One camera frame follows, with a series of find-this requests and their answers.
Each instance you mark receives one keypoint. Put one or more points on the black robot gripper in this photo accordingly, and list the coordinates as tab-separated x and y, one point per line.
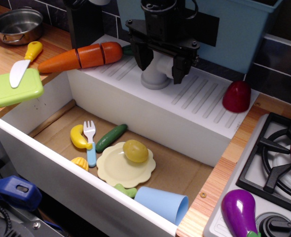
163	30

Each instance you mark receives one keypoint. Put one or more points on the grey toy faucet lever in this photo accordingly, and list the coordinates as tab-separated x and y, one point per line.
158	74

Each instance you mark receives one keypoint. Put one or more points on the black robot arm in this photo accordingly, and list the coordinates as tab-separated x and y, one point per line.
86	22

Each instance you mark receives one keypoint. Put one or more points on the orange wooden toy carrot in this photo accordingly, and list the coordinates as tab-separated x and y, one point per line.
85	57

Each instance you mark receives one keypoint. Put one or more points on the red toy pepper half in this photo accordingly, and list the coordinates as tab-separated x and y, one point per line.
237	97

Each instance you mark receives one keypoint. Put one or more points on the blue plastic bin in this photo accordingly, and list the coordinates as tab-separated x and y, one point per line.
228	31

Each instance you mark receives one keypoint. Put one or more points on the green toy cucumber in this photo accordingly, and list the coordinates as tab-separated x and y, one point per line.
110	137

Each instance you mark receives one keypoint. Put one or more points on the yellow toy potato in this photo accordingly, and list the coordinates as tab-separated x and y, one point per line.
135	151

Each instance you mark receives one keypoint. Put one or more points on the white toy sink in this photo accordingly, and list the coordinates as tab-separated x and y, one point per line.
188	118

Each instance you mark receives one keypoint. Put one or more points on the white blue toy fork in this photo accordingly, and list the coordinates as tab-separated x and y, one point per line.
89	131

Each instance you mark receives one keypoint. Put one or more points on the pale yellow toy plate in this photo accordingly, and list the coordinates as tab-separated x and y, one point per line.
115	168

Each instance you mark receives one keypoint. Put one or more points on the yellow toy banana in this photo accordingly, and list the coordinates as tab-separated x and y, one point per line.
77	139

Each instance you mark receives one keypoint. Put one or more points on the yellow toy corn piece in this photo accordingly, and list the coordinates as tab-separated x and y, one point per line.
81	162

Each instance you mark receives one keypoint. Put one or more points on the green toy vegetable piece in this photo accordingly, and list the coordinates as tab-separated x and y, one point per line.
130	192

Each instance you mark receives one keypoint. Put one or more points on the silver metal pot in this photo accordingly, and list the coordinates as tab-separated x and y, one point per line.
21	26

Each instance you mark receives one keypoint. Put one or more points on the light blue plastic cup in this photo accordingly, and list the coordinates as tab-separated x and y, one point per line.
171	206

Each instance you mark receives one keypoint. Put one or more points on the toy stove top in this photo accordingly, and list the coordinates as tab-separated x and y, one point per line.
256	200

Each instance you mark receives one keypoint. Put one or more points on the green plastic cutting board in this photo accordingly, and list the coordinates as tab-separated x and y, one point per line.
30	87

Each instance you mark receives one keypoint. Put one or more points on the purple toy eggplant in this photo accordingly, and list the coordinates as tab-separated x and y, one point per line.
238	211

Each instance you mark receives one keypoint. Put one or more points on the black stove grate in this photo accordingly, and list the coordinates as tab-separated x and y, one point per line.
267	169

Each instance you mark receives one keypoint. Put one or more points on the blue clamp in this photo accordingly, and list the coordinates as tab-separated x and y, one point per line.
20	193

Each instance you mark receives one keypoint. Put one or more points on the black stove knob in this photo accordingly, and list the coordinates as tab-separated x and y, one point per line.
271	224

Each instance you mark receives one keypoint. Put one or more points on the yellow handled toy knife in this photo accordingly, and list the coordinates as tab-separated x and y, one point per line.
18	69

